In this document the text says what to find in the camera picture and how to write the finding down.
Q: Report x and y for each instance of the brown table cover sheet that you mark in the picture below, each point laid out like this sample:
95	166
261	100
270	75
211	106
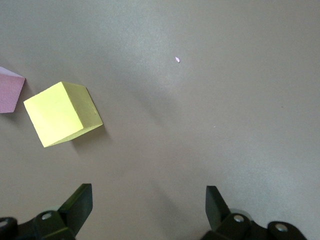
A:
225	125

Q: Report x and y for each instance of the pink foam cube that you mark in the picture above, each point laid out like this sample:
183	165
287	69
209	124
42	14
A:
8	95

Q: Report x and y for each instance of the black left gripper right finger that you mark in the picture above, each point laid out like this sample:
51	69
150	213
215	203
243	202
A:
215	207

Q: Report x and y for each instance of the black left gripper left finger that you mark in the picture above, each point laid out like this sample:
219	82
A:
77	202

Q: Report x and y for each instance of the yellow foam cube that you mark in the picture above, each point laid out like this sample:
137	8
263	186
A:
57	115

